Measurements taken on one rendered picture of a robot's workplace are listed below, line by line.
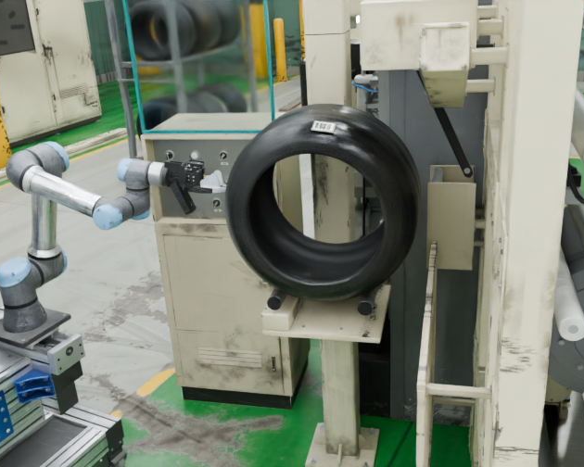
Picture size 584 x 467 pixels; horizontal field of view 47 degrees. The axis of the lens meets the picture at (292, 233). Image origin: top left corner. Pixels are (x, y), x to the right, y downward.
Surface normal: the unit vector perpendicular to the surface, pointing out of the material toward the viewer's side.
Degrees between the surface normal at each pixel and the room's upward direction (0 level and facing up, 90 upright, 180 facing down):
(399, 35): 90
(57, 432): 0
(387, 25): 90
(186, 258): 90
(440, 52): 72
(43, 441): 0
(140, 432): 0
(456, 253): 90
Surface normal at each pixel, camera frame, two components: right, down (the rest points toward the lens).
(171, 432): -0.06, -0.92
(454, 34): -0.23, 0.07
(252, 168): -0.36, 0.25
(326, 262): -0.11, -0.54
